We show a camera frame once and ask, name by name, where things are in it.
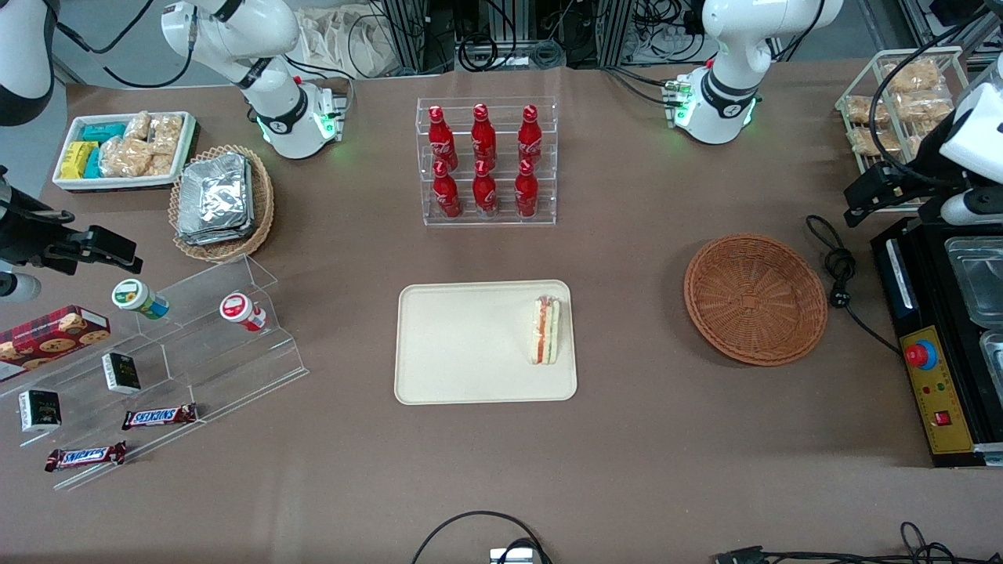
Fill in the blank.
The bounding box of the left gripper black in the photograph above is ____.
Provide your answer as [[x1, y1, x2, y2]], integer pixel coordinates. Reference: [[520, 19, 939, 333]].
[[845, 110, 972, 230]]

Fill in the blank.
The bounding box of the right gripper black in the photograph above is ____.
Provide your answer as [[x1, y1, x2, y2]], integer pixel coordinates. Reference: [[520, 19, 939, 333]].
[[0, 166, 143, 273]]

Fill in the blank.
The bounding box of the triangular sandwich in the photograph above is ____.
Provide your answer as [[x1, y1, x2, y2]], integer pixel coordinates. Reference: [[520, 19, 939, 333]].
[[530, 295, 563, 367]]

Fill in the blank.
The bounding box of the white rectangular snack tray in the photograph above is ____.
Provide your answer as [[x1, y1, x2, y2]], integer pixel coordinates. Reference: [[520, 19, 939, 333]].
[[52, 110, 197, 193]]

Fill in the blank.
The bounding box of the light oval wicker basket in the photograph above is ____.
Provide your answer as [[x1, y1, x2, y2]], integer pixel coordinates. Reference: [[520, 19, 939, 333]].
[[168, 144, 276, 264]]

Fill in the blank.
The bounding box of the round brown wicker basket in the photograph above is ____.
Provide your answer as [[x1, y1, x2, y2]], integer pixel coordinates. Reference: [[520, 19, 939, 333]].
[[683, 233, 829, 367]]

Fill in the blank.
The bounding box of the beige plastic tray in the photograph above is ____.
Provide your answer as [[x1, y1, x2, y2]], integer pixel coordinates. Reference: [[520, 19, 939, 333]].
[[393, 279, 579, 407]]

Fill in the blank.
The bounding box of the yellow snack pack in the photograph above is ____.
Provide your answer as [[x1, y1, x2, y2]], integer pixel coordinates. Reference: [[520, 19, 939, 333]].
[[60, 141, 98, 180]]

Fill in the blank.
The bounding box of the green lid yogurt cup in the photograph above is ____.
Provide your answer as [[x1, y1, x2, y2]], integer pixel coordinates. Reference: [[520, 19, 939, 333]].
[[110, 278, 171, 320]]

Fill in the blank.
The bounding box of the red plaid cookie box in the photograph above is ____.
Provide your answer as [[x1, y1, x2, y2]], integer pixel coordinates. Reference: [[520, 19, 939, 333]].
[[0, 305, 111, 385]]

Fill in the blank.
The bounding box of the stack of foil containers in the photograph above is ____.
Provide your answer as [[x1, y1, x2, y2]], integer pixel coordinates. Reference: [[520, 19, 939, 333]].
[[176, 152, 257, 246]]

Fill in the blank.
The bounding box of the large steel pan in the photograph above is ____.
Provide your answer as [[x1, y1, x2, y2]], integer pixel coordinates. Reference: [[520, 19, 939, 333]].
[[944, 237, 1003, 328]]

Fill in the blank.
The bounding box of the small black box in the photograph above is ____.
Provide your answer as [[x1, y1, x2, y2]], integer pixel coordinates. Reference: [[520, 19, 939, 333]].
[[17, 389, 63, 434], [101, 352, 143, 396]]

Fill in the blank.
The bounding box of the red lid yogurt cup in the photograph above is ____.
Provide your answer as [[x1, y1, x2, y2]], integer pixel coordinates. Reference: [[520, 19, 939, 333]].
[[219, 291, 268, 333]]

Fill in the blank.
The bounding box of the brown Snickers bar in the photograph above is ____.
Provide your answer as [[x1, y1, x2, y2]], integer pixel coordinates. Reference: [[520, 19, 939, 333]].
[[121, 403, 199, 432], [44, 440, 129, 473]]

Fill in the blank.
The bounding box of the clear acrylic step display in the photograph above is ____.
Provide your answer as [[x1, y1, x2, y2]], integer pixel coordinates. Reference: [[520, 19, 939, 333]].
[[0, 254, 311, 492]]

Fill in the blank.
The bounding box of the small steel pan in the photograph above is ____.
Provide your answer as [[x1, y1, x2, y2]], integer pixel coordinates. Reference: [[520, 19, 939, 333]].
[[979, 329, 1003, 402]]

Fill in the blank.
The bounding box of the black machine with yellow panel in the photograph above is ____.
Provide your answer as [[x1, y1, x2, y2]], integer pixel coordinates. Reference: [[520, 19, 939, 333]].
[[870, 215, 1003, 468]]

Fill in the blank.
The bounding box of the white cloth bag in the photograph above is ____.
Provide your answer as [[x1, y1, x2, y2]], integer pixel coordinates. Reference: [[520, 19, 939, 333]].
[[294, 6, 402, 79]]

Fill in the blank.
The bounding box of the red cola bottle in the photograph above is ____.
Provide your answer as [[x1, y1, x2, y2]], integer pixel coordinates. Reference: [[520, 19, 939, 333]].
[[471, 103, 498, 167], [514, 159, 540, 219], [427, 105, 459, 167], [432, 161, 462, 219], [518, 104, 544, 167], [473, 160, 499, 216]]

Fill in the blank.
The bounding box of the clear acrylic bottle rack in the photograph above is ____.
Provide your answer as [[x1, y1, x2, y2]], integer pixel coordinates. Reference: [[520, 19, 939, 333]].
[[415, 96, 559, 228]]

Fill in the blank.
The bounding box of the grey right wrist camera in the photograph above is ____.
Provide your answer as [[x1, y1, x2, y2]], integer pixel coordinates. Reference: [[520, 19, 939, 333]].
[[0, 272, 42, 304]]

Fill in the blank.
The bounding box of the black power cable with plug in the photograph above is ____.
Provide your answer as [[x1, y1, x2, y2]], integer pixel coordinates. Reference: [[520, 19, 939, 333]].
[[806, 215, 902, 355]]

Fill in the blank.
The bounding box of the white wire rack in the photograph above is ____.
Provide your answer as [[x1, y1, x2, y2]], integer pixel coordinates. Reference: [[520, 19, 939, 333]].
[[835, 45, 980, 214]]

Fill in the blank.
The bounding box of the aluminium frame with cables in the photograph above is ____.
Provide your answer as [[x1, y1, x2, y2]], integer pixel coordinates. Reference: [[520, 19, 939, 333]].
[[376, 0, 710, 73]]

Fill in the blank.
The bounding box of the black cable with connector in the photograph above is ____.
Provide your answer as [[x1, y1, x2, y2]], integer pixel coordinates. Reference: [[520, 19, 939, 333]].
[[712, 521, 1003, 564]]

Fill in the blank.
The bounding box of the black looped cable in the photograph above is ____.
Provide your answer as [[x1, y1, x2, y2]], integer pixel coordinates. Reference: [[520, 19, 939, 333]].
[[411, 511, 554, 564]]

